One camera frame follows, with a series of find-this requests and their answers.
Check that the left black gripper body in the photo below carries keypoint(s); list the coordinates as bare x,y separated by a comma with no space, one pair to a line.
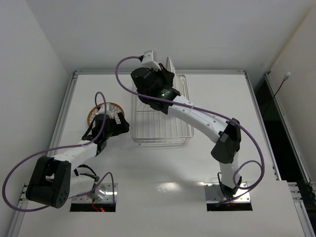
121,126

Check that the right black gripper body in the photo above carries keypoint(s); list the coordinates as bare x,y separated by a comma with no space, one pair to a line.
165,74

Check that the orange sunburst plate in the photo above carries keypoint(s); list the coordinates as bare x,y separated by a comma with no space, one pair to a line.
169,66

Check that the brown floral plate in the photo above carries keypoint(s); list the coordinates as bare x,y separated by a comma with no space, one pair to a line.
94,111

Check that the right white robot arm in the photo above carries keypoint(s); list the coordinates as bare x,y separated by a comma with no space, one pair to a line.
225,134

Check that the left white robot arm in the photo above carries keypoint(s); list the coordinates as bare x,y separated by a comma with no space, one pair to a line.
53,180

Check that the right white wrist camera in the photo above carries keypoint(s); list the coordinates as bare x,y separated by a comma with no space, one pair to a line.
149,60

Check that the metal wire dish rack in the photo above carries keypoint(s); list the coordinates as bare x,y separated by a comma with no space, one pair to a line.
154,128

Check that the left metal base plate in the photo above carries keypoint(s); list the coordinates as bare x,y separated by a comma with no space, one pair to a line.
104,194

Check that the metal base plate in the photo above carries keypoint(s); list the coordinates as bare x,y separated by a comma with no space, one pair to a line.
104,194
213,195

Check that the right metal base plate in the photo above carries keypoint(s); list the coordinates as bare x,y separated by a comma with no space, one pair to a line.
213,195

